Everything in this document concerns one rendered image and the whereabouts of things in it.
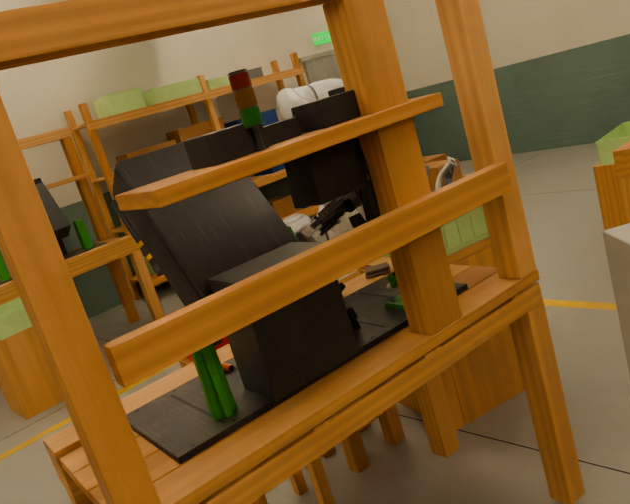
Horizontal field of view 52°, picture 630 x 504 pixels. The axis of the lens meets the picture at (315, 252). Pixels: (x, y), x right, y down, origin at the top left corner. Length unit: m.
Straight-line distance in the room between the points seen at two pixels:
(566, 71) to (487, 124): 7.28
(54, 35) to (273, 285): 0.69
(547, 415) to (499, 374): 0.83
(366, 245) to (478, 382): 1.62
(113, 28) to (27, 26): 0.17
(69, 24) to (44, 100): 6.23
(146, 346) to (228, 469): 0.38
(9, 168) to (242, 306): 0.55
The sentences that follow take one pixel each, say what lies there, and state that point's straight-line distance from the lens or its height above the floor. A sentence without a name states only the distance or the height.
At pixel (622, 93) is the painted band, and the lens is 9.12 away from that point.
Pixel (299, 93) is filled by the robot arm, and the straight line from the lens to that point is 2.57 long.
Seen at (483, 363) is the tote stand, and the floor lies 0.24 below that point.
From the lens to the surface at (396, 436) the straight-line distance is 3.16.
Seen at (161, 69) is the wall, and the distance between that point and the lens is 8.29.
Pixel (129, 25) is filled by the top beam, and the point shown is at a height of 1.87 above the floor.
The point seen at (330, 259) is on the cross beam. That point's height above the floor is 1.24.
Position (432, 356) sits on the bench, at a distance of 1.94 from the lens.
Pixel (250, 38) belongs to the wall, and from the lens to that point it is 9.10.
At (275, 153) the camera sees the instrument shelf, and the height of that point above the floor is 1.53.
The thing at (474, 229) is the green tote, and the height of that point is 0.85.
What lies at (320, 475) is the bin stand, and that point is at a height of 0.16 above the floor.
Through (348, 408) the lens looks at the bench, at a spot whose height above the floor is 0.83.
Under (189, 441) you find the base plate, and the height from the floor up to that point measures 0.90.
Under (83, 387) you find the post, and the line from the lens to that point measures 1.41.
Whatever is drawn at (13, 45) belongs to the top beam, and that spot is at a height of 1.88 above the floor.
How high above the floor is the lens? 1.63
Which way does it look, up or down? 13 degrees down
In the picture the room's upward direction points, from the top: 17 degrees counter-clockwise
